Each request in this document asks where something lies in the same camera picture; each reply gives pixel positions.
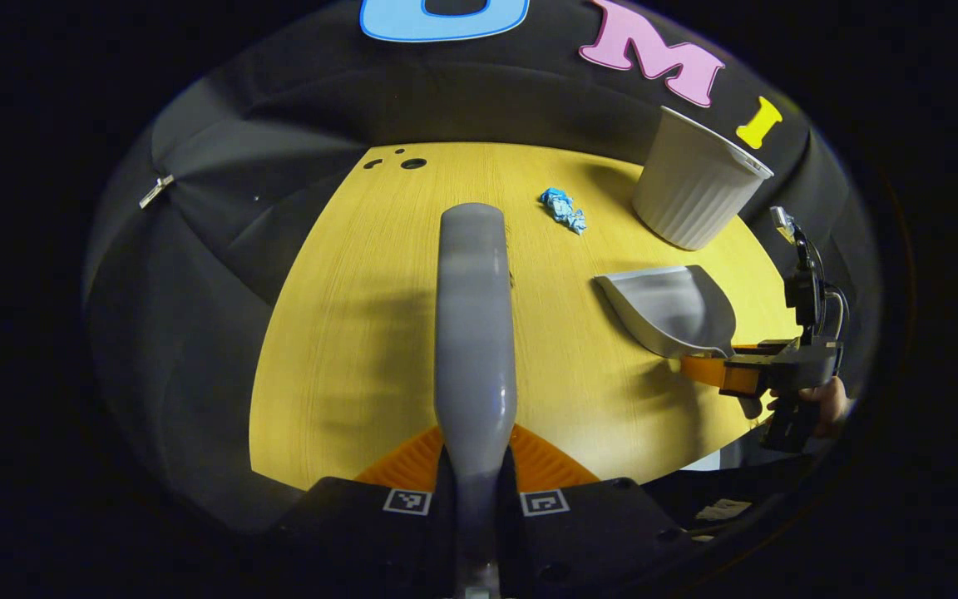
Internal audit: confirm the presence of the black backdrop cloth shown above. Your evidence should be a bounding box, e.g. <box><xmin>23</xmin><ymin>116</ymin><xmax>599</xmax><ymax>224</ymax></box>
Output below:
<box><xmin>84</xmin><ymin>0</ymin><xmax>875</xmax><ymax>533</ymax></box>

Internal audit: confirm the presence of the yellow wooden desktop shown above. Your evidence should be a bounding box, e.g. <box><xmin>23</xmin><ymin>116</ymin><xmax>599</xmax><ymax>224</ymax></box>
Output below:
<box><xmin>248</xmin><ymin>141</ymin><xmax>800</xmax><ymax>492</ymax></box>

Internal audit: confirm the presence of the thin black cable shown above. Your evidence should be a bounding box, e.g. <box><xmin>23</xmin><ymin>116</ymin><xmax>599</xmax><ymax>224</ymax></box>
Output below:
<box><xmin>822</xmin><ymin>283</ymin><xmax>851</xmax><ymax>344</ymax></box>

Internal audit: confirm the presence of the silver metal clip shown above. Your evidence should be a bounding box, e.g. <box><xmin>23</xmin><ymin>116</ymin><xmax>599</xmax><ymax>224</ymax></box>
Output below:
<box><xmin>138</xmin><ymin>174</ymin><xmax>175</xmax><ymax>210</ymax></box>

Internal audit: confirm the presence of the white paper scrap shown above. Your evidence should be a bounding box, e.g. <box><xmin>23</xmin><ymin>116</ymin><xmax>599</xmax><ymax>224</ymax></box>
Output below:
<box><xmin>695</xmin><ymin>498</ymin><xmax>753</xmax><ymax>523</ymax></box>

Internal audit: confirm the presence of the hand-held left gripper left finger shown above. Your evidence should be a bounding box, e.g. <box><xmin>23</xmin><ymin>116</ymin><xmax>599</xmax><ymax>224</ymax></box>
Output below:
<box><xmin>267</xmin><ymin>424</ymin><xmax>457</xmax><ymax>599</ymax></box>

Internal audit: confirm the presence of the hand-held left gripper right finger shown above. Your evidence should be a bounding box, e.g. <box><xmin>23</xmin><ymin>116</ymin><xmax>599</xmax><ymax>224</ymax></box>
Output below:
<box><xmin>500</xmin><ymin>423</ymin><xmax>696</xmax><ymax>599</ymax></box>

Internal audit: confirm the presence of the grey ribbed garbage bin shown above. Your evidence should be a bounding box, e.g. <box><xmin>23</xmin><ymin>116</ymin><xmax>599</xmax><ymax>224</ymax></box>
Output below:
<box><xmin>631</xmin><ymin>106</ymin><xmax>775</xmax><ymax>251</ymax></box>

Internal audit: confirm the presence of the grey plastic dustpan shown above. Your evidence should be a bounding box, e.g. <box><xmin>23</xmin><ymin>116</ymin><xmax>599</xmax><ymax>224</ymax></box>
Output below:
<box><xmin>594</xmin><ymin>265</ymin><xmax>738</xmax><ymax>360</ymax></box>

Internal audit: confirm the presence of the blue paper trash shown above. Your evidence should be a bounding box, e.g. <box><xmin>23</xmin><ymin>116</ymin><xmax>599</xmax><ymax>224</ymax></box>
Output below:
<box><xmin>539</xmin><ymin>187</ymin><xmax>588</xmax><ymax>235</ymax></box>

